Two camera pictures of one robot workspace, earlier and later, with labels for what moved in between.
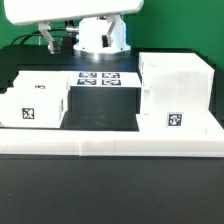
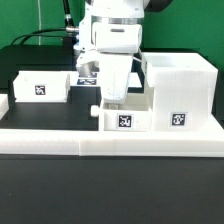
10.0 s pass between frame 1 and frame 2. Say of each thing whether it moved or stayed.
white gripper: moved
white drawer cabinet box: stayed
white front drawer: moved
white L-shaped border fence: stayed
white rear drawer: stayed
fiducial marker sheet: stayed
